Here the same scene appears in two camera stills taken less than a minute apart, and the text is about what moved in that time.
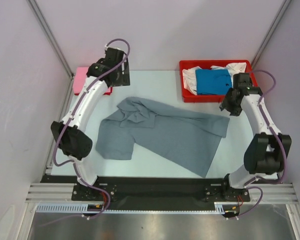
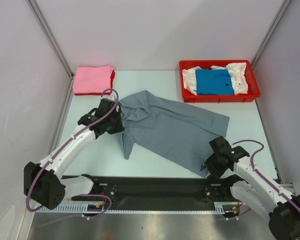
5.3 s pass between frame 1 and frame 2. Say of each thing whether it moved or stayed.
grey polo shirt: moved
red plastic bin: stayed
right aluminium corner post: stayed
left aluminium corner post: stayed
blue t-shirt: stayed
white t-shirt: stayed
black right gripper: moved
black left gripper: moved
